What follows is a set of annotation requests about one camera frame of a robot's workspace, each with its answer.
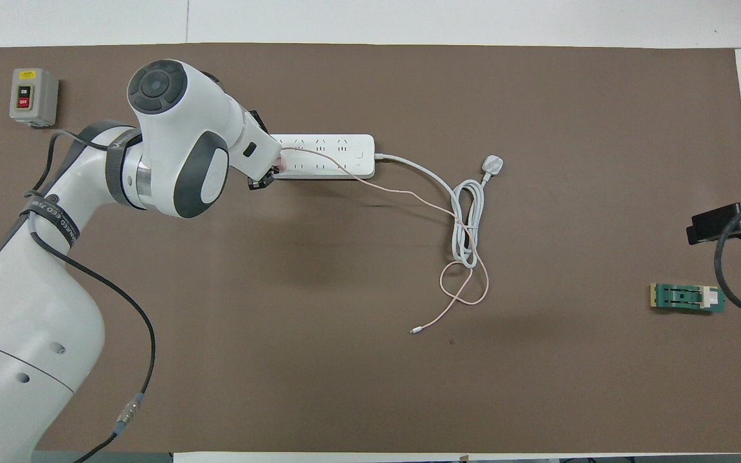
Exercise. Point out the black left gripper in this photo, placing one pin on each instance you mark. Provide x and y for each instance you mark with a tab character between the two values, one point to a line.
260	122

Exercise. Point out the pink charger block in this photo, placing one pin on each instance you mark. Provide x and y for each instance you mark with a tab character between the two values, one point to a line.
280	168

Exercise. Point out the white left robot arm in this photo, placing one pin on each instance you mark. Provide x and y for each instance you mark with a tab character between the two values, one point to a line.
23	308

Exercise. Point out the white power strip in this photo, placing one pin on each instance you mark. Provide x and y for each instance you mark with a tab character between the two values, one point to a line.
338	154

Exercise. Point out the brown table mat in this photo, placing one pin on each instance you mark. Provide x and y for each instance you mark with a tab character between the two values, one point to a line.
345	386

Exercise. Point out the green knife switch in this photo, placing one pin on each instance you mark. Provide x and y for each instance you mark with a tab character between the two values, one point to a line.
679	297

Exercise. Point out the grey on-off switch box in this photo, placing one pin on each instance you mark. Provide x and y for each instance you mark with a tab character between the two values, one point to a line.
42	96

